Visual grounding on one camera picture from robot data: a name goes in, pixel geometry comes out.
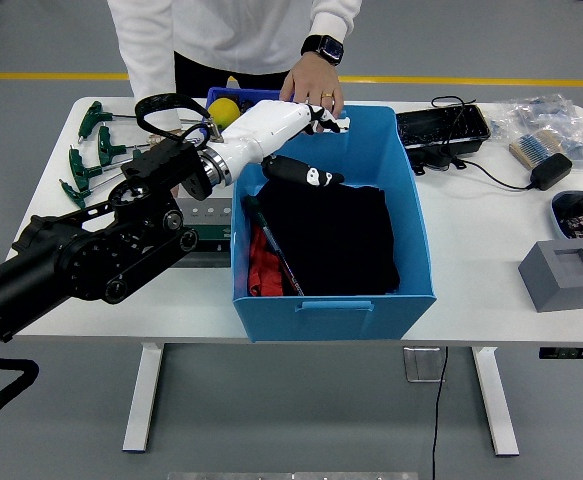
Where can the metal floor outlet plate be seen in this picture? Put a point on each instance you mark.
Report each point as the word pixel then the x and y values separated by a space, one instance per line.
pixel 421 365

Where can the yellow ball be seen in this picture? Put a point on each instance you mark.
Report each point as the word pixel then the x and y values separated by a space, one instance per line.
pixel 221 112

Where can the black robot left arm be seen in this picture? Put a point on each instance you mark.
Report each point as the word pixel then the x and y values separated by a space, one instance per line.
pixel 71 260

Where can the black cloth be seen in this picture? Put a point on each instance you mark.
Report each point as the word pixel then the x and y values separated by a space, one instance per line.
pixel 341 240

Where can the black table control panel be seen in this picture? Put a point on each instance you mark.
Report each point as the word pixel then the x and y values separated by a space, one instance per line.
pixel 571 353

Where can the green metal wrench holder stand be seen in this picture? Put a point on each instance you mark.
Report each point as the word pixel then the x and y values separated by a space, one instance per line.
pixel 211 235

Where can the black flat tray case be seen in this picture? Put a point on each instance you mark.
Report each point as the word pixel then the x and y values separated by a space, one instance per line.
pixel 441 125

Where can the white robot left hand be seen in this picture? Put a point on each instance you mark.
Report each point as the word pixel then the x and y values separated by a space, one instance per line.
pixel 266 125

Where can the black wristwatch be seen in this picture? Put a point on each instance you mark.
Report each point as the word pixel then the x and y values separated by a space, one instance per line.
pixel 326 49

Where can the light blue plastic box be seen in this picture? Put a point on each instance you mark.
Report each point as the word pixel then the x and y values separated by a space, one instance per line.
pixel 361 150

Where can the black power adapter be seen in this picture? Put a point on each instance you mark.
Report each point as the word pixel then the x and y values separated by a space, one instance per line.
pixel 551 171

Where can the person's left hand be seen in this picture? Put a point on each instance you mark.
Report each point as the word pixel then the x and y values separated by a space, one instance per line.
pixel 313 82

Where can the person's right forearm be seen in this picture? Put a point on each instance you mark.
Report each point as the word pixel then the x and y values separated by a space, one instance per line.
pixel 153 85

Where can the dark blue plastic bin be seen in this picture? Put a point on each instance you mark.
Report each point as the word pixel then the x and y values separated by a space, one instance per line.
pixel 251 92

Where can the white table leg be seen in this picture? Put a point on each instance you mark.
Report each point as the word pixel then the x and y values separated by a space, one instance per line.
pixel 496 400
pixel 143 400

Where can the clear plastic bags of parts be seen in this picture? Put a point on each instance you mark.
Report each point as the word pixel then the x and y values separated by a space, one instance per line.
pixel 546 112

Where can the red cloth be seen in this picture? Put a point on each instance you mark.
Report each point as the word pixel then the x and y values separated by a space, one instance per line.
pixel 263 265

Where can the grey foam block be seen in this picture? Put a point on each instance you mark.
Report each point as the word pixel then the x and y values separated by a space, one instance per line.
pixel 551 285

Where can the resistor strip bundle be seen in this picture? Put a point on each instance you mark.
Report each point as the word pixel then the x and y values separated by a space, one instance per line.
pixel 536 147

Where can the brown item in bin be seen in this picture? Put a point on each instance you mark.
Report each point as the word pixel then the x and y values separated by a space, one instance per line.
pixel 245 104

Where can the black bracket device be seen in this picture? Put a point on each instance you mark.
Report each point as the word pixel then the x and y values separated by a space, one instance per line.
pixel 433 159

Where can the person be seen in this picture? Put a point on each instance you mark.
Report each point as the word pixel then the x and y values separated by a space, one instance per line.
pixel 231 30

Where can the person's left forearm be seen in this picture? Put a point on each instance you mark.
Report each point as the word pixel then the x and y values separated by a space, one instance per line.
pixel 336 20

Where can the light blue tray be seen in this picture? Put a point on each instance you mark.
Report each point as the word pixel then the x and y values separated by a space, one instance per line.
pixel 557 220

